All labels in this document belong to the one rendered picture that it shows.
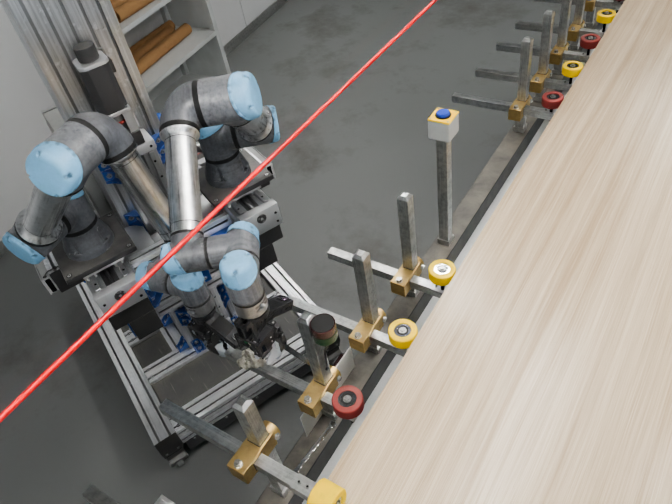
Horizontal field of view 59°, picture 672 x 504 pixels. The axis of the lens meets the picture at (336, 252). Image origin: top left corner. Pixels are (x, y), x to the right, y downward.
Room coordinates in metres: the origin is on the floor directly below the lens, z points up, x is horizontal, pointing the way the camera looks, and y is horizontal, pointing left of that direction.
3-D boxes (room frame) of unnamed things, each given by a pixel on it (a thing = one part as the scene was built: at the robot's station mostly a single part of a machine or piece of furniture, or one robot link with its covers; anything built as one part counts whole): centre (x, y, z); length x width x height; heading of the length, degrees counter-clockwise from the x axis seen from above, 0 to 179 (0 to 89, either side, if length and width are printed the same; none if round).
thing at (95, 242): (1.45, 0.75, 1.09); 0.15 x 0.15 x 0.10
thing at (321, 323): (0.88, 0.06, 1.03); 0.06 x 0.06 x 0.22; 50
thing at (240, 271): (0.91, 0.21, 1.30); 0.09 x 0.08 x 0.11; 177
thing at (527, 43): (2.05, -0.87, 0.87); 0.04 x 0.04 x 0.48; 50
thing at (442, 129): (1.49, -0.39, 1.18); 0.07 x 0.07 x 0.08; 50
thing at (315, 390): (0.89, 0.11, 0.84); 0.14 x 0.06 x 0.05; 140
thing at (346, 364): (0.95, 0.10, 0.75); 0.26 x 0.01 x 0.10; 140
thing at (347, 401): (0.81, 0.05, 0.85); 0.08 x 0.08 x 0.11
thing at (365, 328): (1.08, -0.05, 0.82); 0.14 x 0.06 x 0.05; 140
